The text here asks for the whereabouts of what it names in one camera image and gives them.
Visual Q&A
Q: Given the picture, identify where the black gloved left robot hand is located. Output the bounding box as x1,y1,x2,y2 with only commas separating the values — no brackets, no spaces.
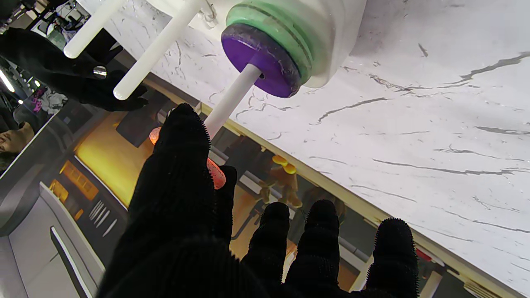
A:
96,103,419,298

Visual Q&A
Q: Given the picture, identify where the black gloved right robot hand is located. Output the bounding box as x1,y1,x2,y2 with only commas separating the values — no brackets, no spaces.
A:
0,28,148,111

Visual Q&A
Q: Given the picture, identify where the small orange ring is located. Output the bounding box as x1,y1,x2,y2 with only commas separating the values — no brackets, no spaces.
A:
149,126,227,190

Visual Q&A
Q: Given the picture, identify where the medium purple ring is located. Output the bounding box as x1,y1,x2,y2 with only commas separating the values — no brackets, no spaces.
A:
221,24,301,99

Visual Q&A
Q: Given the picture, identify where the white three-rod Hanoi tower base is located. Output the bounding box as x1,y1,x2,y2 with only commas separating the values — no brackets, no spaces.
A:
63,0,367,139

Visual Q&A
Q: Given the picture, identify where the printed kitchen scene backdrop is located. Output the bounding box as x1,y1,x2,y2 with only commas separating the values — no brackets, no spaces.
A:
0,79,518,298

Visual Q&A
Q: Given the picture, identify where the large green ring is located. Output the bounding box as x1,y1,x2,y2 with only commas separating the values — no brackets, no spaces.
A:
226,3,328,85

